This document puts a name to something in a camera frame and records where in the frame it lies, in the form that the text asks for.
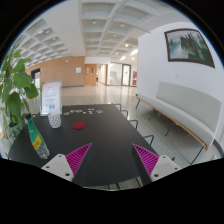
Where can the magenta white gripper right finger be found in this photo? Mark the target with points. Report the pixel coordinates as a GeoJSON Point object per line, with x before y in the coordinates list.
{"type": "Point", "coordinates": [155, 166]}

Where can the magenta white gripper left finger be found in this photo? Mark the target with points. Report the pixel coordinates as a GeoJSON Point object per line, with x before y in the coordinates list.
{"type": "Point", "coordinates": [66, 166]}

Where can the green plastic water bottle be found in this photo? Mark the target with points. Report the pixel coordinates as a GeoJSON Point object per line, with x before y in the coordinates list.
{"type": "Point", "coordinates": [37, 141]}

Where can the black chair at table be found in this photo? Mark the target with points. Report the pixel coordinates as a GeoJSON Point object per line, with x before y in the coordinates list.
{"type": "Point", "coordinates": [150, 137]}

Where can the red round coaster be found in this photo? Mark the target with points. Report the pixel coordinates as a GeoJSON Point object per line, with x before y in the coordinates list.
{"type": "Point", "coordinates": [78, 125]}

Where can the white lattice cup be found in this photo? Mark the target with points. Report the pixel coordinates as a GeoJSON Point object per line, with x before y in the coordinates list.
{"type": "Point", "coordinates": [54, 120]}

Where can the black chair middle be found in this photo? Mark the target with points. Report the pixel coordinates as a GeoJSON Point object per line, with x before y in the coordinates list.
{"type": "Point", "coordinates": [134, 123]}

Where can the colourful card left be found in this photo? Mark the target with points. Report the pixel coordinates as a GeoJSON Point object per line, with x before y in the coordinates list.
{"type": "Point", "coordinates": [76, 111]}

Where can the blue card right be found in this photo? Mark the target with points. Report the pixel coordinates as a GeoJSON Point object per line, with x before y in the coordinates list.
{"type": "Point", "coordinates": [99, 111]}

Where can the long white bench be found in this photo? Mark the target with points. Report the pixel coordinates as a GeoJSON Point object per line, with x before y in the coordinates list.
{"type": "Point", "coordinates": [197, 113]}

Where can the black chair far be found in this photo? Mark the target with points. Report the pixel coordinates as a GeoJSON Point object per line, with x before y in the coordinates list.
{"type": "Point", "coordinates": [125, 113]}

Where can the acrylic sign stand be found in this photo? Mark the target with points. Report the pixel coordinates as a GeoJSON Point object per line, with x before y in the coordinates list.
{"type": "Point", "coordinates": [51, 98]}

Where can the green leafy potted plant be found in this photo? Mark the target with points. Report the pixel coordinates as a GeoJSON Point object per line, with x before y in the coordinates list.
{"type": "Point", "coordinates": [16, 88]}

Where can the framed landscape painting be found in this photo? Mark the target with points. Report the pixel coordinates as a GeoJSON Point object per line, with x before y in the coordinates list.
{"type": "Point", "coordinates": [187, 45]}

